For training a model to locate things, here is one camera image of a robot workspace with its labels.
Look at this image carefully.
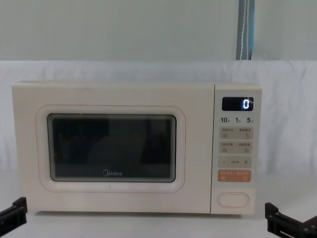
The oven control panel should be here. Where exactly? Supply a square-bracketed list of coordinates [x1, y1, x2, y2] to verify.
[210, 84, 263, 215]

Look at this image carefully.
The cream microwave oven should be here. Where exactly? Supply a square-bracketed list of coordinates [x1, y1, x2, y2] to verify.
[11, 81, 263, 219]

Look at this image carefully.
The white curtain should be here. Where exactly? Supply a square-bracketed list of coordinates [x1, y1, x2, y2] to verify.
[0, 0, 317, 61]

